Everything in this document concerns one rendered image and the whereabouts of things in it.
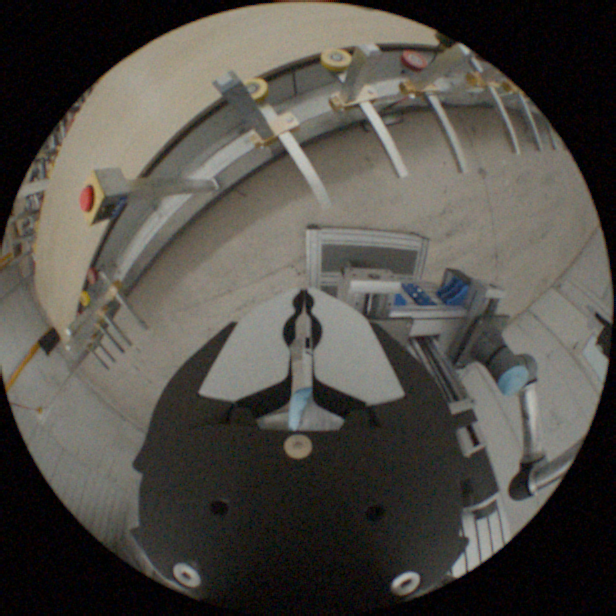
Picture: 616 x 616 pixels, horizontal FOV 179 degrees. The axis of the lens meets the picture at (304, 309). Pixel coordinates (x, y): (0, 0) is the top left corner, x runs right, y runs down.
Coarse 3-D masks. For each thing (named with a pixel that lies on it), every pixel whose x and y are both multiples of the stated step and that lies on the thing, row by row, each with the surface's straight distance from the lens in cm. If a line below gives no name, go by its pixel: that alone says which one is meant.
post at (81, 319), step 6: (108, 294) 116; (102, 300) 113; (108, 300) 116; (90, 306) 110; (96, 306) 111; (84, 312) 108; (90, 312) 109; (78, 318) 107; (84, 318) 107; (72, 324) 105; (78, 324) 106; (66, 330) 105; (72, 330) 104
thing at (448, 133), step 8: (400, 64) 85; (408, 72) 83; (416, 72) 83; (432, 96) 80; (432, 104) 79; (432, 112) 80; (440, 112) 79; (440, 120) 78; (440, 128) 79; (448, 128) 78; (448, 136) 77; (448, 144) 79; (456, 144) 78; (456, 152) 77; (456, 160) 78; (464, 160) 79; (464, 168) 78
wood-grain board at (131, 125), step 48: (144, 48) 114; (192, 48) 89; (240, 48) 77; (288, 48) 73; (336, 48) 73; (96, 96) 125; (144, 96) 88; (192, 96) 72; (96, 144) 104; (144, 144) 77; (48, 192) 160; (48, 240) 167; (96, 240) 101; (48, 288) 205
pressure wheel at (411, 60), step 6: (402, 54) 81; (408, 54) 81; (414, 54) 83; (402, 60) 80; (408, 60) 79; (414, 60) 80; (420, 60) 82; (408, 66) 80; (414, 66) 79; (420, 66) 80; (402, 72) 88
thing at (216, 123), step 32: (320, 64) 82; (384, 64) 102; (480, 64) 140; (288, 96) 91; (192, 128) 76; (224, 128) 88; (160, 160) 82; (192, 160) 96; (128, 224) 112; (96, 256) 118; (96, 288) 165
